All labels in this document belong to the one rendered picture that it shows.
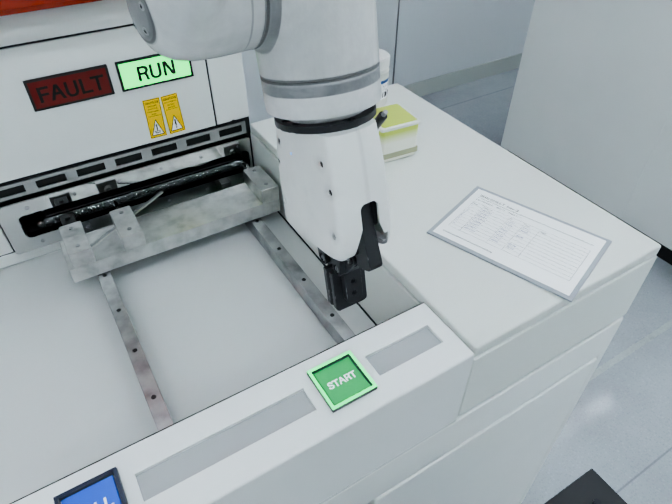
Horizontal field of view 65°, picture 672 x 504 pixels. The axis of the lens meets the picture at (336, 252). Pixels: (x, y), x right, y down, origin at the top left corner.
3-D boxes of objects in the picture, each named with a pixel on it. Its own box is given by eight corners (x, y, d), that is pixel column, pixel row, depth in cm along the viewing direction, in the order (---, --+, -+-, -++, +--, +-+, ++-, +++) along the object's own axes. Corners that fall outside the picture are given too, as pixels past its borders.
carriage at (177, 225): (65, 255, 89) (59, 241, 87) (262, 189, 103) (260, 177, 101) (74, 283, 83) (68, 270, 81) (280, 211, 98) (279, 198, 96)
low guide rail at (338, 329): (228, 203, 105) (226, 190, 103) (238, 200, 105) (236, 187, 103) (370, 387, 73) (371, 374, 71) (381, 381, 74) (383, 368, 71)
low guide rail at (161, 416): (88, 250, 94) (82, 237, 92) (99, 246, 95) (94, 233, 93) (181, 489, 62) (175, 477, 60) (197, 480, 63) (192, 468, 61)
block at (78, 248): (64, 240, 87) (57, 226, 85) (85, 233, 88) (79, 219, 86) (74, 268, 82) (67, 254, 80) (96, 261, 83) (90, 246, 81)
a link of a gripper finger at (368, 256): (339, 165, 38) (318, 193, 43) (385, 262, 37) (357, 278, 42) (353, 160, 39) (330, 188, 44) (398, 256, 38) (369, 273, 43)
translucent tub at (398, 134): (358, 145, 93) (360, 110, 88) (395, 136, 95) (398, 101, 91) (380, 166, 88) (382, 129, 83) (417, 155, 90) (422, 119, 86)
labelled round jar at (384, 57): (345, 98, 107) (345, 52, 100) (373, 90, 109) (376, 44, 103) (364, 112, 102) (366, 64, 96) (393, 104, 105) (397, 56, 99)
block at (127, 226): (113, 224, 90) (108, 210, 88) (133, 218, 91) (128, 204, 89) (126, 251, 85) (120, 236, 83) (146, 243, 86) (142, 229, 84)
